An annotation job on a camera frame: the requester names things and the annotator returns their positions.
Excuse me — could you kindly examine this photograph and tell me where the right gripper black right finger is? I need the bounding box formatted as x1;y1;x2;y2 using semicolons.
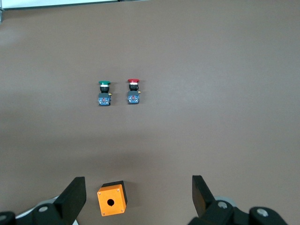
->
187;175;251;225

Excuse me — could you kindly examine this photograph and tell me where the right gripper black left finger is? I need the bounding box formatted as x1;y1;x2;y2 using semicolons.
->
32;176;87;225

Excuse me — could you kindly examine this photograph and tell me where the red mushroom push button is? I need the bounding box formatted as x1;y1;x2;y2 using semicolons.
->
127;78;142;105

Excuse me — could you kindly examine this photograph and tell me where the green mushroom push button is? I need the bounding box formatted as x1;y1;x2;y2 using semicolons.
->
97;80;113;106

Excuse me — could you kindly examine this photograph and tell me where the orange button enclosure box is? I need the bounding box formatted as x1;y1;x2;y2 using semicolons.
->
97;180;128;217

